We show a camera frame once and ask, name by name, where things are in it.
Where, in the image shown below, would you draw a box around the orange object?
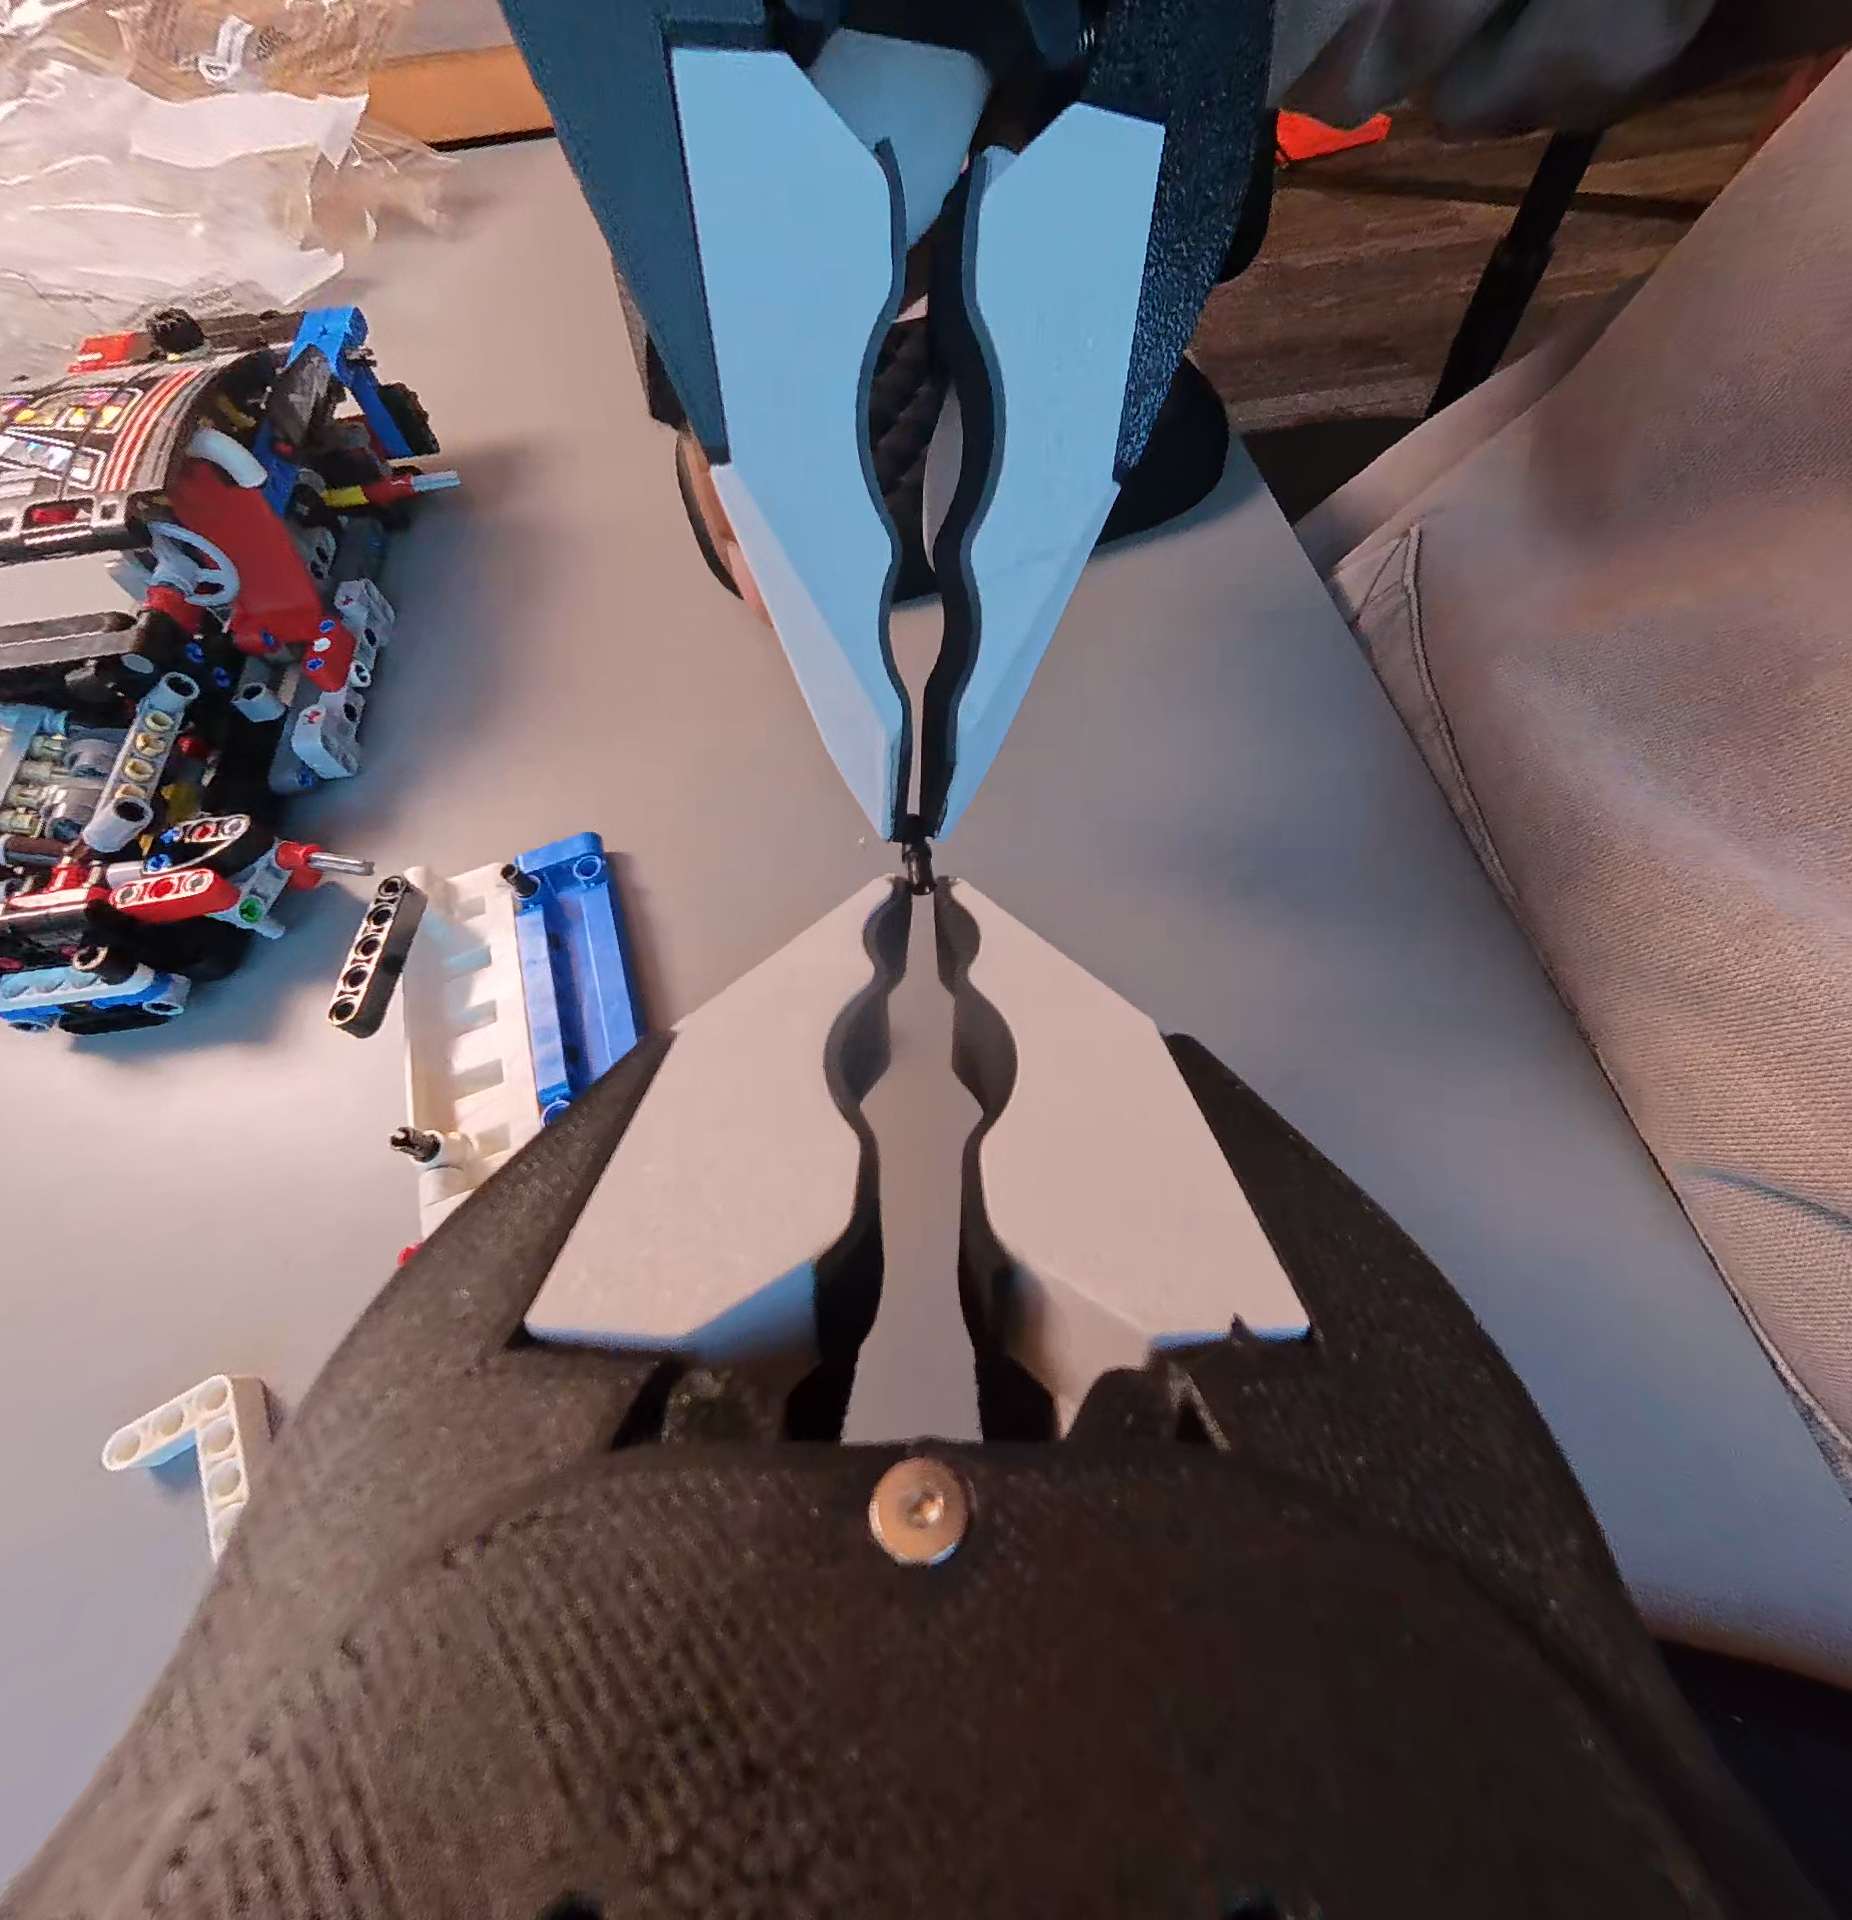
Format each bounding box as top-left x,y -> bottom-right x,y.
1275,107 -> 1393,170

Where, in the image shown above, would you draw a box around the partly built lego car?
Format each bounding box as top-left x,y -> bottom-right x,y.
0,308 -> 464,1040

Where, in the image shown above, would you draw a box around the black metal leg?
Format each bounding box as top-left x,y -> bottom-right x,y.
1429,127 -> 1603,421

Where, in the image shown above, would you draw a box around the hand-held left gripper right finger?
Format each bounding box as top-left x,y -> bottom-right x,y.
930,882 -> 1313,1439

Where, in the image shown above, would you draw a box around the person's right hand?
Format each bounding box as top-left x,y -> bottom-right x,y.
679,448 -> 783,640

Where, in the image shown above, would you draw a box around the black five-hole lego beam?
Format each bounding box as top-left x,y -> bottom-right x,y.
325,874 -> 432,1040

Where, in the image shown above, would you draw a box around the blue and white lego assembly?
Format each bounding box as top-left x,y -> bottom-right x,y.
391,831 -> 646,1270

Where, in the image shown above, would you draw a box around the person's beige trousers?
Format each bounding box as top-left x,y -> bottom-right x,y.
1297,8 -> 1852,1517

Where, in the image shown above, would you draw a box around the clear plastic bags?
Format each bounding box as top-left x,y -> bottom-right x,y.
0,0 -> 464,363

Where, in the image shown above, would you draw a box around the white L-shaped lego beam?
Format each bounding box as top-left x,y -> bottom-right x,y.
102,1373 -> 278,1566

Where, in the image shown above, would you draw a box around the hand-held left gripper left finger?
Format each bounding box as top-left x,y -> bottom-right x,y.
520,877 -> 911,1449

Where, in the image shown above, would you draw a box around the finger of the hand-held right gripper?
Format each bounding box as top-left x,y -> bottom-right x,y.
667,46 -> 920,827
914,103 -> 1172,839

